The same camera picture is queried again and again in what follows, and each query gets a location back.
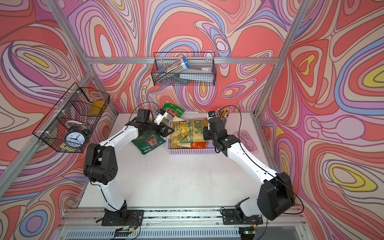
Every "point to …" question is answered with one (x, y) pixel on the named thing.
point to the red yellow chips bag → (198, 145)
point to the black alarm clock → (76, 137)
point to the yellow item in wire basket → (96, 107)
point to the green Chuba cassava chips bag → (172, 111)
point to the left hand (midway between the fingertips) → (169, 127)
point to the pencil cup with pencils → (223, 113)
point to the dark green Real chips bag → (147, 142)
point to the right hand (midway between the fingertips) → (208, 131)
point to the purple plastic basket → (210, 149)
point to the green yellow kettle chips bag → (187, 131)
